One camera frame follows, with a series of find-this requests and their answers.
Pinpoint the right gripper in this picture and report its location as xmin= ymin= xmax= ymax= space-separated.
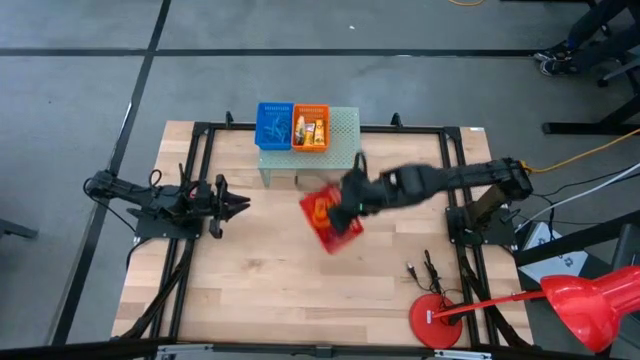
xmin=328 ymin=171 xmax=390 ymax=236

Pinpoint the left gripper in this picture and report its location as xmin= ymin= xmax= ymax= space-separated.
xmin=193 ymin=173 xmax=252 ymax=241

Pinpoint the orange spiral coil wristband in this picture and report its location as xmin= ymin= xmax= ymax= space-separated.
xmin=310 ymin=201 xmax=333 ymax=227

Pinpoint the red plastic basket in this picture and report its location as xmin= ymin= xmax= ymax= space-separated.
xmin=298 ymin=183 xmax=366 ymax=256

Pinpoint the blue plastic basket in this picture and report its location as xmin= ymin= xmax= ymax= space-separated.
xmin=254 ymin=101 xmax=296 ymax=152

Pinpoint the orange plastic basket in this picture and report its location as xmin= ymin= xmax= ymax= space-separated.
xmin=290 ymin=102 xmax=332 ymax=153

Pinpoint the black desk base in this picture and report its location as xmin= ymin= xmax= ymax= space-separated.
xmin=541 ymin=74 xmax=640 ymax=137

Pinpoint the white box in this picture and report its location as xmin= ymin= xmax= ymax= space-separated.
xmin=516 ymin=221 xmax=591 ymax=284

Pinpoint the person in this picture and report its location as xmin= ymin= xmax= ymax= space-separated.
xmin=531 ymin=0 xmax=640 ymax=77

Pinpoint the black table frame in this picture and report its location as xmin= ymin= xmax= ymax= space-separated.
xmin=112 ymin=111 xmax=534 ymax=360

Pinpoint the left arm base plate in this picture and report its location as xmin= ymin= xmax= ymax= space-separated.
xmin=133 ymin=213 xmax=205 ymax=241

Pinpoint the black cable with plug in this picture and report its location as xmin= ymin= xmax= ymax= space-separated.
xmin=405 ymin=249 xmax=452 ymax=312

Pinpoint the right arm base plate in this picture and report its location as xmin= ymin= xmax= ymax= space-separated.
xmin=445 ymin=203 xmax=519 ymax=250

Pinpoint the white floor cable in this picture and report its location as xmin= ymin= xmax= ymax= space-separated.
xmin=519 ymin=161 xmax=640 ymax=229

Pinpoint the yellow floor cable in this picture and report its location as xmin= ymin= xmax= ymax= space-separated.
xmin=519 ymin=128 xmax=640 ymax=176

